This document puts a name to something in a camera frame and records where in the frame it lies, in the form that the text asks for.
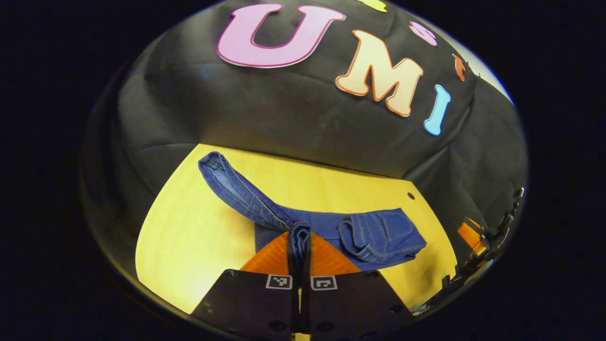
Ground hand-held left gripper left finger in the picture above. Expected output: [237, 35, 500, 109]
[192, 231, 301, 341]

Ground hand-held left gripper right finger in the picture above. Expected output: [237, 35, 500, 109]
[302, 232, 415, 341]

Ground blue denim jeans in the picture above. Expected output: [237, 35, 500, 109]
[198, 152, 427, 276]

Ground black backdrop cloth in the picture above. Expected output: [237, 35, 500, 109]
[80, 0, 529, 268]

